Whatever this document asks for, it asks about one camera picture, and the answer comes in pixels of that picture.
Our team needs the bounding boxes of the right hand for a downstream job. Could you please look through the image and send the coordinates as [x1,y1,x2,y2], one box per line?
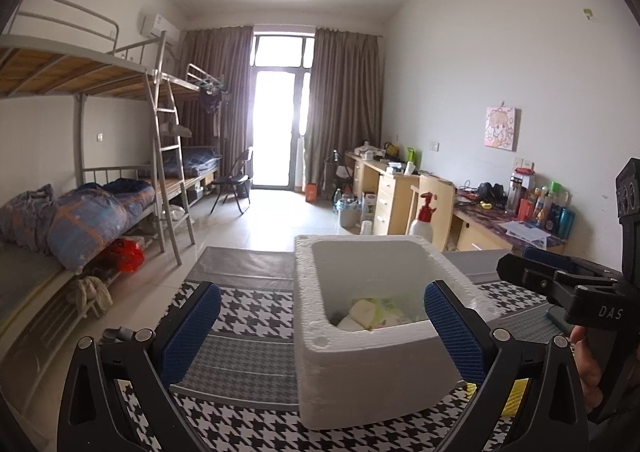
[570,325,603,413]

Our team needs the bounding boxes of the papers on desk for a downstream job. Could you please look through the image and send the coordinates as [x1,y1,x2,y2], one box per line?
[499,221,549,243]

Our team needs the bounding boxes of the teal bottle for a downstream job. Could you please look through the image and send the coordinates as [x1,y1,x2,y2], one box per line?
[556,207,576,240]

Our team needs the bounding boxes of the yellow green wrapper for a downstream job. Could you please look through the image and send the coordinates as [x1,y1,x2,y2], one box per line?
[465,378,528,418]

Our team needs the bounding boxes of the wooden desk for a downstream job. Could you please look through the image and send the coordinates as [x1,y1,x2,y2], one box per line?
[344,148,569,255]

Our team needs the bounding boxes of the white styrofoam box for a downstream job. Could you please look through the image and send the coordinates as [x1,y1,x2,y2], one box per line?
[294,235,499,430]

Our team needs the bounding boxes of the red plastic bag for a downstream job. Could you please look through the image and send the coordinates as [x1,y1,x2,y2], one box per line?
[96,238,145,273]

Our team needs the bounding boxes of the tissue packet in box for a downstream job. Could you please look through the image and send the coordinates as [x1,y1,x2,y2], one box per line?
[335,295,427,332]

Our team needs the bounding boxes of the white red spray bottle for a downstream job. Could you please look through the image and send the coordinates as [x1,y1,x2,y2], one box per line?
[408,192,437,243]

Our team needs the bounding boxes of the blue orange quilt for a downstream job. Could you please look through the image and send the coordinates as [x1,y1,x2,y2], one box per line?
[1,178,155,272]

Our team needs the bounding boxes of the black folding chair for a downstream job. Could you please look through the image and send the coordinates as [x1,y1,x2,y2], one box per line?
[209,146,254,215]

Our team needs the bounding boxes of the white bucket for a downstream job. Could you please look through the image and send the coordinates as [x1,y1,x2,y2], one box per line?
[335,194,361,230]

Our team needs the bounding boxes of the orange bag on floor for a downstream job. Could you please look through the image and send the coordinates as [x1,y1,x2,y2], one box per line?
[305,183,318,203]

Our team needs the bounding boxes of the metal bunk bed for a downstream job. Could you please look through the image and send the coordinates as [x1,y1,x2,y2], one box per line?
[1,0,219,352]

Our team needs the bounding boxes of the right brown curtain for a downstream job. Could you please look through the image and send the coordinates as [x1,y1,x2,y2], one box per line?
[304,28,383,186]

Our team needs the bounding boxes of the brown curtain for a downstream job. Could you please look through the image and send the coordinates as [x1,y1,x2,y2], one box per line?
[304,28,383,186]
[180,25,254,175]

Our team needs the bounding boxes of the left brown curtain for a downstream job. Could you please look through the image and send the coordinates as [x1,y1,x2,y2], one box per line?
[180,25,254,175]

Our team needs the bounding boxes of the balcony glass door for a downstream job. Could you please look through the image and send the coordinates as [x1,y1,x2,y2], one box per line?
[250,32,314,191]

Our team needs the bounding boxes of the white air conditioner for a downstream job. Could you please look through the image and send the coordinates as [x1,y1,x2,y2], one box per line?
[141,13,181,45]

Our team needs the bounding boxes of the wall picture calendar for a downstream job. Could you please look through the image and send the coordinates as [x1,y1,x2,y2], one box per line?
[484,105,516,151]

